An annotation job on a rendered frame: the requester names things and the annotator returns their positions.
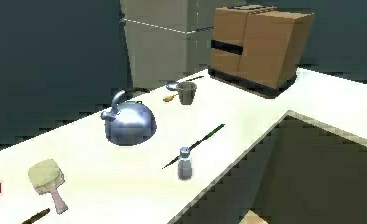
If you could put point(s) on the tan wooden object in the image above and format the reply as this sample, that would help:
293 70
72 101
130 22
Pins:
252 218

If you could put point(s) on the white kitchen counter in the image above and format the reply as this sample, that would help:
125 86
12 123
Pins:
141 173

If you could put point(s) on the silver kettle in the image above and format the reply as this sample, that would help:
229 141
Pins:
129 125

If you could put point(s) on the grey cup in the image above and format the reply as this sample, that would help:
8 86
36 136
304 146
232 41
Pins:
186 92

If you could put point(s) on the grey refrigerator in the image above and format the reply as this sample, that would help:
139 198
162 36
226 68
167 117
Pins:
157 46

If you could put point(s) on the brown box toaster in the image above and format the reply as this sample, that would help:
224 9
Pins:
257 46

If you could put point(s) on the glass salt shaker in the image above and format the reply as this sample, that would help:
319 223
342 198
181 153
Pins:
184 165

